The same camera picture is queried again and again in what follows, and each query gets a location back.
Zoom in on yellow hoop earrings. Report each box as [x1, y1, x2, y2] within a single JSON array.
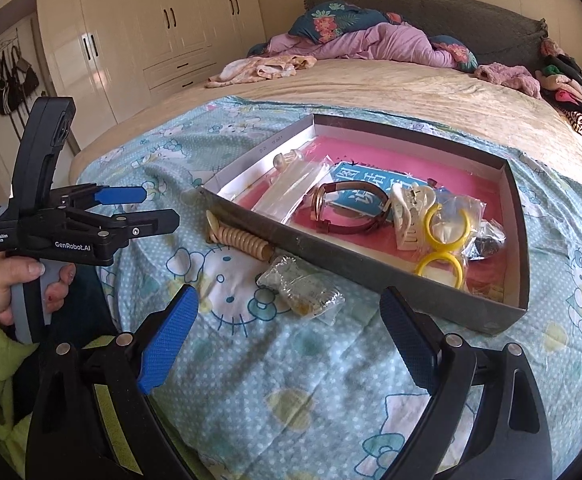
[[413, 193, 486, 289]]

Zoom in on cream hair claw clip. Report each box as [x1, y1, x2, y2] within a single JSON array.
[[389, 183, 436, 252]]

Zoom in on white card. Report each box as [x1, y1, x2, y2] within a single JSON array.
[[251, 157, 333, 224]]

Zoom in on maroon leather wristwatch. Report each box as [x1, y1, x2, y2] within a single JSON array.
[[311, 180, 391, 235]]

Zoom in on pearl hair claw clip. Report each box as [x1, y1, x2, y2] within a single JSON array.
[[270, 150, 303, 182]]

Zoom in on small bag of gold jewelry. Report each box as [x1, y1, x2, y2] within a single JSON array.
[[256, 255, 346, 326]]

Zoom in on clear bag with dark jewelry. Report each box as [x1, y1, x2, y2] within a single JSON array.
[[466, 223, 507, 261]]

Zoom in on left hand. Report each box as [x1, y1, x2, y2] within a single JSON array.
[[0, 251, 78, 328]]

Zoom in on Hello Kitty blue quilt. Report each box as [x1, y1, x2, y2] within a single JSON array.
[[75, 96, 582, 479]]

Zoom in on grey cardboard box tray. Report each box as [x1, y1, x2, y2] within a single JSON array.
[[202, 115, 530, 334]]

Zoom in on blue pill box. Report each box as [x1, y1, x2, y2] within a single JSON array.
[[481, 219, 504, 234]]

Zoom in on beige wooden bead hair clip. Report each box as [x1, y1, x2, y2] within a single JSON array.
[[205, 210, 275, 262]]

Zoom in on hanging handbags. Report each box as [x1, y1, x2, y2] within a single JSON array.
[[0, 44, 40, 116]]

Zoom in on white wardrobe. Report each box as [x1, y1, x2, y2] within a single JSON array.
[[36, 0, 264, 128]]

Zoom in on peach clothes pile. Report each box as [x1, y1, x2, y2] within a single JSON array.
[[205, 54, 317, 88]]

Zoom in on beige bed cover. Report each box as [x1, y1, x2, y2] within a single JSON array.
[[69, 60, 582, 184]]

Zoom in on floral dark blue pillow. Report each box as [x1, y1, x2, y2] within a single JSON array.
[[249, 0, 478, 74]]

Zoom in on pink crumpled garment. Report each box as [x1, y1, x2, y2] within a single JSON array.
[[473, 62, 541, 99]]

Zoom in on pile of mixed clothes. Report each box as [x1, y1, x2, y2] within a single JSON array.
[[535, 38, 582, 137]]

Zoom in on purple blanket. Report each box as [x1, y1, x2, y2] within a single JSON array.
[[265, 23, 458, 68]]

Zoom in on grey headboard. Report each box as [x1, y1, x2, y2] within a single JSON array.
[[304, 0, 548, 72]]

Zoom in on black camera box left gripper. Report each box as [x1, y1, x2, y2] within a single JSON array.
[[11, 96, 76, 212]]

